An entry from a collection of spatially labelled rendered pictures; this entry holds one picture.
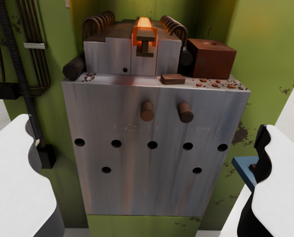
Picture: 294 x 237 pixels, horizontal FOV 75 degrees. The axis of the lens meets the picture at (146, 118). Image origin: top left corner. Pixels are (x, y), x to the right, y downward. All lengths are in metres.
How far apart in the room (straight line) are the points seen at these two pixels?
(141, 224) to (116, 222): 0.09
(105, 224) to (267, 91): 0.68
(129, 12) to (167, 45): 0.49
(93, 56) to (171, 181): 0.38
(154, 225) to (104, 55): 0.56
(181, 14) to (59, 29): 0.51
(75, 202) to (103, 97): 0.72
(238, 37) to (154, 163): 0.41
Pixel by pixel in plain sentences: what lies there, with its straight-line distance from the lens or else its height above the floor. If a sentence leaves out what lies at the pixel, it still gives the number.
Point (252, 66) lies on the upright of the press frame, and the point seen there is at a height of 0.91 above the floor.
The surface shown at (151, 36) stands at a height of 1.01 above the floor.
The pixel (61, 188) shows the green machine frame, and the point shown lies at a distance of 0.97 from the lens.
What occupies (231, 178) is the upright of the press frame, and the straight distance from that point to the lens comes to 0.93.
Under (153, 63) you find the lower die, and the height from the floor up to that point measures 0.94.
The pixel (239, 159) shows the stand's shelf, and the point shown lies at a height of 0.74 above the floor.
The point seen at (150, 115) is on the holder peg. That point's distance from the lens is 0.36.
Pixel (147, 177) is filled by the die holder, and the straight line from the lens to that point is 0.54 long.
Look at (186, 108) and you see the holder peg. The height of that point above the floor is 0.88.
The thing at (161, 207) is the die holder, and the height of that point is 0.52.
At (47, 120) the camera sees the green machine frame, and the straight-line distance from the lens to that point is 0.73.
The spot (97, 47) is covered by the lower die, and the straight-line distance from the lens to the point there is 0.43.
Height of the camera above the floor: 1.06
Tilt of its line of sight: 32 degrees down
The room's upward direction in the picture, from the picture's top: 4 degrees clockwise
